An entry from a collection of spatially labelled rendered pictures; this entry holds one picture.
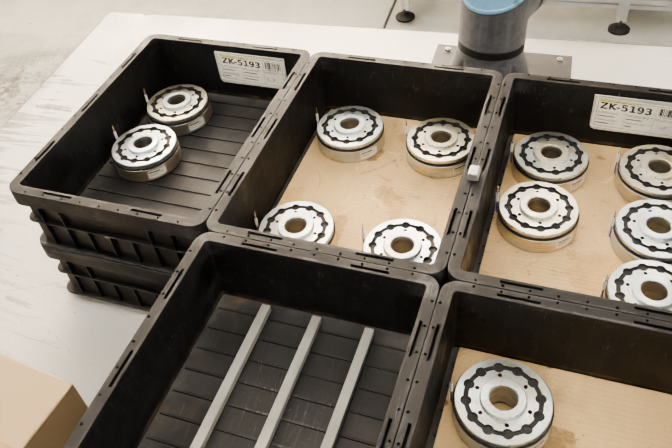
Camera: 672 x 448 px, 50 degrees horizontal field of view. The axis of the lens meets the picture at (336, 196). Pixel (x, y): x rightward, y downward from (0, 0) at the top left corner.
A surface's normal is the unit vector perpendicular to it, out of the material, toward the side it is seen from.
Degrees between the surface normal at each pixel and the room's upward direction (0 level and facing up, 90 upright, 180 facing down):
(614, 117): 90
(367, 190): 0
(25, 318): 0
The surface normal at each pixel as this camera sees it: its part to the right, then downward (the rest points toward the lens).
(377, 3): -0.10, -0.72
